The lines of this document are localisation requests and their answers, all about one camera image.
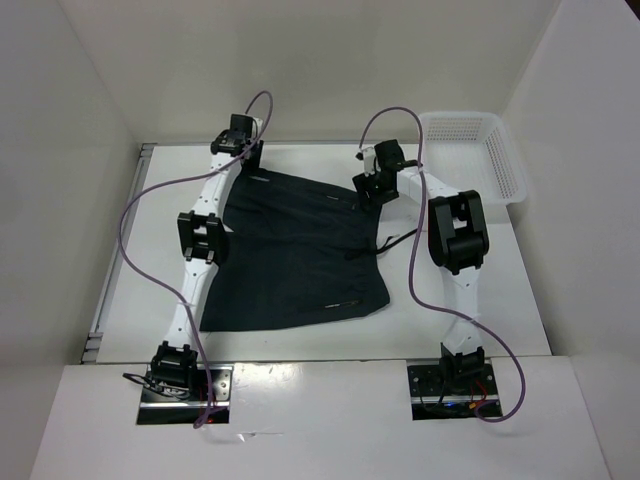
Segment dark navy shorts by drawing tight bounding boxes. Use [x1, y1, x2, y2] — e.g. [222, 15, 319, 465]
[200, 169, 390, 332]

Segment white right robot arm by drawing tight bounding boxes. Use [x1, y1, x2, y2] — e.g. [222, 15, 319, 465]
[353, 140, 489, 393]

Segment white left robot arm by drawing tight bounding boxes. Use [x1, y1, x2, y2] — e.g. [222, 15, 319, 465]
[150, 113, 268, 400]

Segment white plastic perforated basket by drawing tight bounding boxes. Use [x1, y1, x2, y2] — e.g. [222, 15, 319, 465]
[419, 111, 527, 205]

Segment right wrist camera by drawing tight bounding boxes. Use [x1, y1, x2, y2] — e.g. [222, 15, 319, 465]
[355, 146, 376, 176]

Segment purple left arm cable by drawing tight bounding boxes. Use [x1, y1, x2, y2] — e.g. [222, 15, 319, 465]
[119, 90, 275, 430]

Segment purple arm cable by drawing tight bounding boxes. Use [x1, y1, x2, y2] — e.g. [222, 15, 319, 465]
[119, 90, 275, 430]
[356, 106, 527, 425]

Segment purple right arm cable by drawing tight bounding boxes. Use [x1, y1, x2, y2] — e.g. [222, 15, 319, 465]
[356, 106, 527, 425]

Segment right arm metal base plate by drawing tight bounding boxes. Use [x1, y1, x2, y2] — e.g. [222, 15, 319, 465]
[406, 360, 503, 421]

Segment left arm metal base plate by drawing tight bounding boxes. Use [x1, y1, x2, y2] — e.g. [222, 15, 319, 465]
[128, 364, 234, 426]

